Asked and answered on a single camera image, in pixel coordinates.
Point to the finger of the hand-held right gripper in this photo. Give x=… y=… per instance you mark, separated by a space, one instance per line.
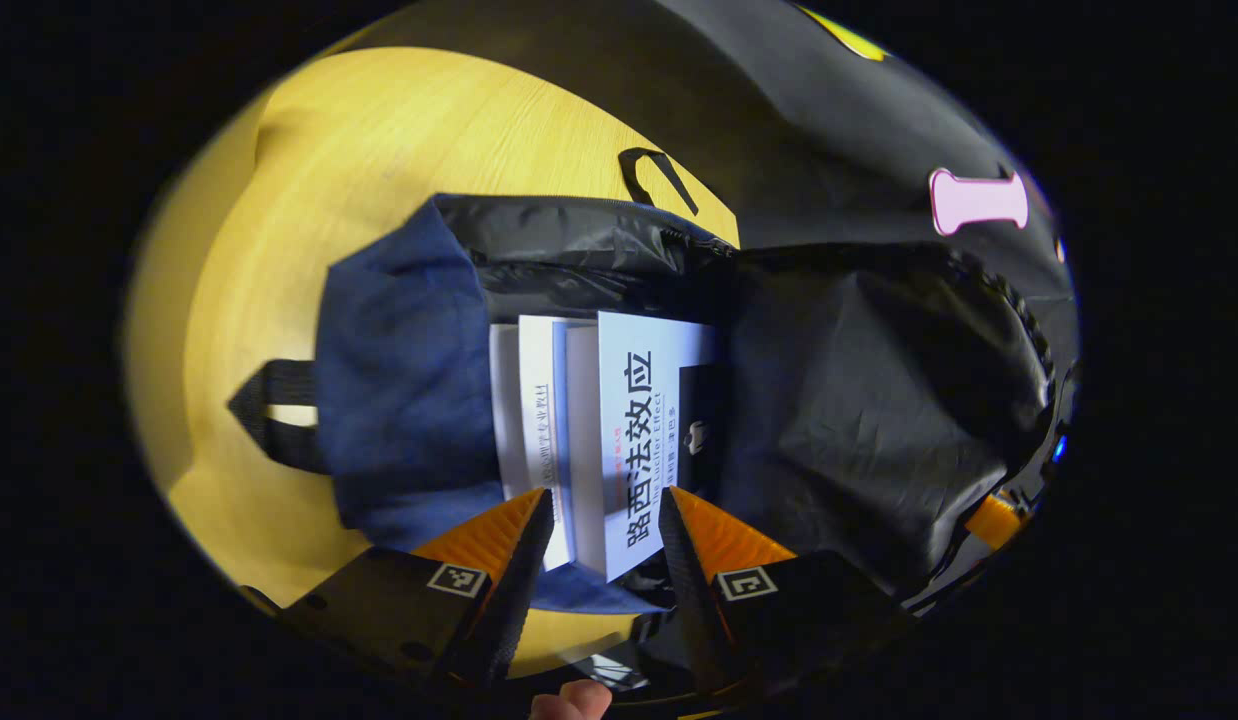
x=997 y=522

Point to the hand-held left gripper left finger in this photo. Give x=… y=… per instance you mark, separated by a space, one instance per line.
x=499 y=600

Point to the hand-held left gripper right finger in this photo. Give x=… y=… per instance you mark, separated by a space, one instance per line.
x=694 y=590

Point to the light blue cover book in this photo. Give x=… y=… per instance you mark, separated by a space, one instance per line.
x=629 y=430

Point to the white cover book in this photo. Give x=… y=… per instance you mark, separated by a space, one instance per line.
x=534 y=420

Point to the dark blue black schoolbag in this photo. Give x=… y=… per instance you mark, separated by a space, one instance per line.
x=399 y=400

